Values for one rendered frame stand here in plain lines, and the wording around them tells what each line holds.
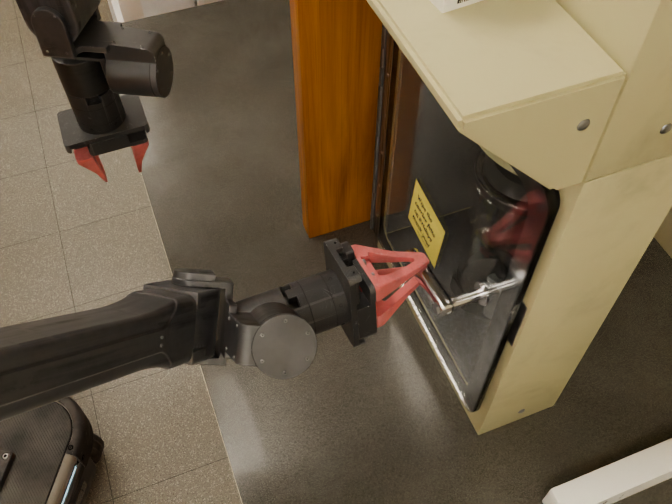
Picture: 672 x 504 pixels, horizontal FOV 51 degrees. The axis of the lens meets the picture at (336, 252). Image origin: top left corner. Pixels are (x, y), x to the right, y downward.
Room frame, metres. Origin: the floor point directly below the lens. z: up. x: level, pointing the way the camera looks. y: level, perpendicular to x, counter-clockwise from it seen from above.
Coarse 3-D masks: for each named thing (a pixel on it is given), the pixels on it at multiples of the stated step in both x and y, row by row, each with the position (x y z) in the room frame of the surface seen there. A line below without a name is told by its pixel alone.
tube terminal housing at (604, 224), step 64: (576, 0) 0.40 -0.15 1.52; (640, 0) 0.35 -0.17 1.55; (640, 64) 0.34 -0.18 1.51; (640, 128) 0.35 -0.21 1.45; (576, 192) 0.34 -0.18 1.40; (640, 192) 0.36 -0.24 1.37; (576, 256) 0.35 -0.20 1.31; (640, 256) 0.38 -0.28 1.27; (576, 320) 0.36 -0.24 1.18; (512, 384) 0.35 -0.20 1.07
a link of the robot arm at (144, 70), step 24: (48, 24) 0.61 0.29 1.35; (96, 24) 0.66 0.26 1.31; (120, 24) 0.66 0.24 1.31; (48, 48) 0.61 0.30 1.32; (72, 48) 0.61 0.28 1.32; (96, 48) 0.62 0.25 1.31; (120, 48) 0.62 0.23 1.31; (144, 48) 0.62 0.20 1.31; (168, 48) 0.66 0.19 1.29; (120, 72) 0.61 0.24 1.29; (144, 72) 0.61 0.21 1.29; (168, 72) 0.64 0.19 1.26
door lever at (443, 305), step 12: (408, 264) 0.43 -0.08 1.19; (420, 276) 0.40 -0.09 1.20; (432, 276) 0.40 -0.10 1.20; (432, 288) 0.39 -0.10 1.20; (480, 288) 0.38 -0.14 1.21; (432, 300) 0.38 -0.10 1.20; (444, 300) 0.37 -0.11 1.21; (456, 300) 0.37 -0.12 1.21; (468, 300) 0.37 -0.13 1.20; (480, 300) 0.38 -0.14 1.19; (444, 312) 0.36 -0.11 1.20
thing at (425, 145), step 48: (432, 96) 0.52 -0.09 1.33; (432, 144) 0.51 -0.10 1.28; (384, 192) 0.60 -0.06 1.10; (432, 192) 0.50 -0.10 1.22; (480, 192) 0.42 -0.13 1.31; (528, 192) 0.37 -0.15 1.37; (384, 240) 0.59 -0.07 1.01; (480, 240) 0.41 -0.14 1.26; (528, 240) 0.35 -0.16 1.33; (432, 336) 0.45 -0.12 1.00; (480, 336) 0.37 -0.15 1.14; (480, 384) 0.35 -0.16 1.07
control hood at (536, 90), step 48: (384, 0) 0.41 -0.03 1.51; (528, 0) 0.41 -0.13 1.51; (432, 48) 0.36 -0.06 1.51; (480, 48) 0.36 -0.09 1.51; (528, 48) 0.36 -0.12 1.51; (576, 48) 0.36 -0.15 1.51; (480, 96) 0.32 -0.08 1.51; (528, 96) 0.32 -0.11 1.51; (576, 96) 0.33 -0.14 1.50; (480, 144) 0.31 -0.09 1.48; (528, 144) 0.32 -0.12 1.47; (576, 144) 0.33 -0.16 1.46
